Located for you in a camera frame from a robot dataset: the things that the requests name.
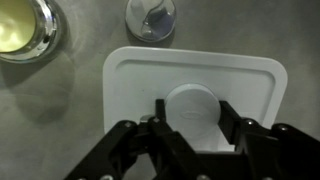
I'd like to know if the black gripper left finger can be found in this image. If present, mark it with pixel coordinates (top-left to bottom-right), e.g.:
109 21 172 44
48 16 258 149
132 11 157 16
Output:
63 99 214 180

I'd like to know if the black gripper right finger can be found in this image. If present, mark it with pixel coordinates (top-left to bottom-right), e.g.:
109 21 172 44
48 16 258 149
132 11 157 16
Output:
218 101 320 180

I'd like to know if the white container lid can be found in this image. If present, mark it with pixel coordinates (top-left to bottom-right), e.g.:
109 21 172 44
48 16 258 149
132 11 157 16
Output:
102 46 288 152

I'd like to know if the lit candle in glass jar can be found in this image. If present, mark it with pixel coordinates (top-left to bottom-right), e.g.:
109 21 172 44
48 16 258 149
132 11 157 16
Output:
0 0 67 64

